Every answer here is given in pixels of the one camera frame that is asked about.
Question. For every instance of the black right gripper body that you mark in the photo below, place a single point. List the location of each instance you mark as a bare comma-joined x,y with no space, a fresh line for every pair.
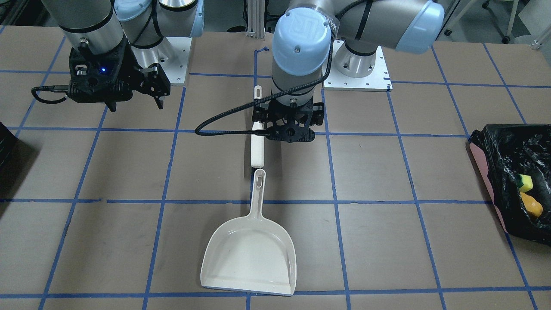
127,64

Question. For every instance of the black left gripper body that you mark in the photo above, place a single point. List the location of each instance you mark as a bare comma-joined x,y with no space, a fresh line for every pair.
319,115

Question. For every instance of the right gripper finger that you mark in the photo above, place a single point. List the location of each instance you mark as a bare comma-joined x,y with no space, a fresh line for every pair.
159,100
111,105

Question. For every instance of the white hand brush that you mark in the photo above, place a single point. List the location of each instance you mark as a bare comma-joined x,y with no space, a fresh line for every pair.
257,142

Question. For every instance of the beige plastic dustpan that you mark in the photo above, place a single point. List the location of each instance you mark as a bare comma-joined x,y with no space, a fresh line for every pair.
251,253

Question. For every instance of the green yellow sponge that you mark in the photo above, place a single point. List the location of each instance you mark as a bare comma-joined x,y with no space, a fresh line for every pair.
524,183

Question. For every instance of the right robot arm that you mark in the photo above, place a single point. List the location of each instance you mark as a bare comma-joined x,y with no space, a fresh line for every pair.
143,23

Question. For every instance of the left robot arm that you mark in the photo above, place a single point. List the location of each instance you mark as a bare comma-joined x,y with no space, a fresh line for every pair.
314,38

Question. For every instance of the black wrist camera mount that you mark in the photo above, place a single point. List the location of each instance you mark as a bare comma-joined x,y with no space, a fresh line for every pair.
98,78

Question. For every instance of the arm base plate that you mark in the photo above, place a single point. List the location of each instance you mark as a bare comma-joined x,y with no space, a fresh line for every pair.
359,73
172,54

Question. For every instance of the aluminium frame post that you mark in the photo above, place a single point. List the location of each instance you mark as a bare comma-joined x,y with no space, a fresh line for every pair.
256,17

